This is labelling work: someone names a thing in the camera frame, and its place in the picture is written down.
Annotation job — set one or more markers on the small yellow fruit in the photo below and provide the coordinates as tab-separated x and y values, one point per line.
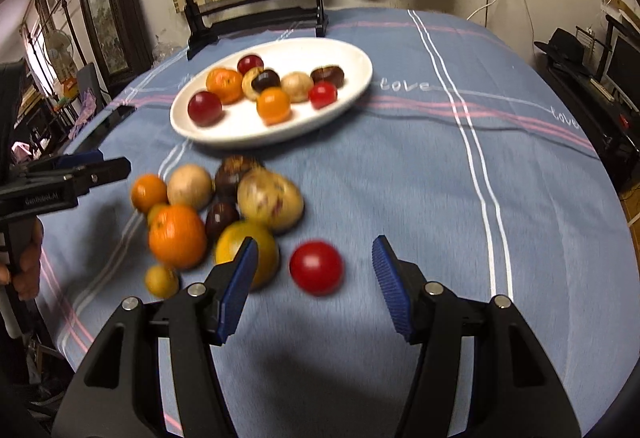
162	282

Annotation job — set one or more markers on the small orange tomato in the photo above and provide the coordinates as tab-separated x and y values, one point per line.
273	106

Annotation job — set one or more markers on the dark red plum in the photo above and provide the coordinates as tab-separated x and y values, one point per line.
248	62

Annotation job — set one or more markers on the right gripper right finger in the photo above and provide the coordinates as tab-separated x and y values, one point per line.
428	315

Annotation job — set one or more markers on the yellow-brown small fruit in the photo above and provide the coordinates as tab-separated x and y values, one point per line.
247	83

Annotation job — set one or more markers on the tan round fruit on cloth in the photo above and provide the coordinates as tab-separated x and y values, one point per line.
190	185

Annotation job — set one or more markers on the dark brown chestnut fruit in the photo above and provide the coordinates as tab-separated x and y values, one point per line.
332	74

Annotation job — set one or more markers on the computer monitor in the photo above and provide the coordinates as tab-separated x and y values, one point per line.
622	69

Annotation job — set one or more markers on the black smartphone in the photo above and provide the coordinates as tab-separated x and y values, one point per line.
91	136

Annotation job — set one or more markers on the yellow-green citrus fruit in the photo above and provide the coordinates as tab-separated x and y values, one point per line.
147	191

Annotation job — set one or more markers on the white round plate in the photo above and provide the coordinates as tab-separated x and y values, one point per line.
240	126

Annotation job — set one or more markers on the small orange fruit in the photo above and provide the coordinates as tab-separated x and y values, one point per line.
177	237

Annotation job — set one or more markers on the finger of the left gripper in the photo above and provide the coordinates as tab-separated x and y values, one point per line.
66	161
87	176

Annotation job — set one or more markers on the tan round fruit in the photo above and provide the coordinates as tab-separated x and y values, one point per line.
297	85
190	185

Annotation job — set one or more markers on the orange tangerine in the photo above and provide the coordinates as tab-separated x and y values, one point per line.
226	84

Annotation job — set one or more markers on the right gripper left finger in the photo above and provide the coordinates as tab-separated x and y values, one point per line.
201	316

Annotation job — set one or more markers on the red plum under gripper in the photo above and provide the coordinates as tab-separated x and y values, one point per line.
205	109

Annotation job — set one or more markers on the dark framed painting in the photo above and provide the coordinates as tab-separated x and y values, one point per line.
119	41

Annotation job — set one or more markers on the brown mangosteen fruit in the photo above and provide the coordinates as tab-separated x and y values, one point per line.
230	173

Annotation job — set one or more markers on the small red cherry tomato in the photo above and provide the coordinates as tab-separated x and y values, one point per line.
322	94

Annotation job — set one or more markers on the blue striped tablecloth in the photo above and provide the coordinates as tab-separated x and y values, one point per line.
473	168

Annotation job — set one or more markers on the person's left hand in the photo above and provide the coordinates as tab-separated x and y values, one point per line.
26	283

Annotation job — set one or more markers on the dark purple plum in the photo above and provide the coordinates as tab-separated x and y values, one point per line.
220	215

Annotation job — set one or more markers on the large tan potato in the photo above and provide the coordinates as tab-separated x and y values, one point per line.
270	199

